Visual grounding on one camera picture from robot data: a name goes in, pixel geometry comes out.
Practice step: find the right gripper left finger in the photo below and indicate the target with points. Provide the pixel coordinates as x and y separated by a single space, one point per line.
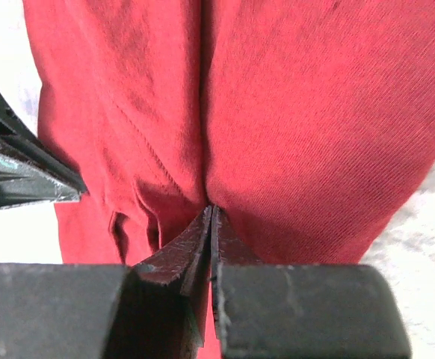
155 309

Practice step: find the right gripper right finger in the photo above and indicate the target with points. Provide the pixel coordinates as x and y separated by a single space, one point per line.
299 311

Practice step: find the dark red t-shirt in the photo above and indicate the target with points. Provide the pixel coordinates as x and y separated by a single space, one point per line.
309 123

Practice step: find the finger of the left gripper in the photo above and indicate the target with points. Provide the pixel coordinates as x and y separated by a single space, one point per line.
29 173

